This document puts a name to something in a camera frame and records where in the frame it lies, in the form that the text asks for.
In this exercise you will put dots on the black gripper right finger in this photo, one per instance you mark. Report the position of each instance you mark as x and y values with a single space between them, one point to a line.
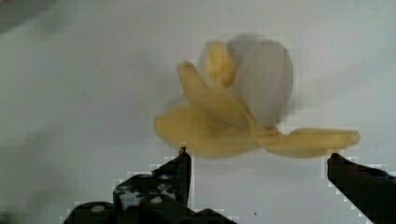
372 191

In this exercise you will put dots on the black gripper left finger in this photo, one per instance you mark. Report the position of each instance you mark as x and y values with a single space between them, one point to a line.
159 197

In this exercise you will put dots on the peeled toy banana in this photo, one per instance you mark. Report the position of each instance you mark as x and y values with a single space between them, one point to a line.
234 100

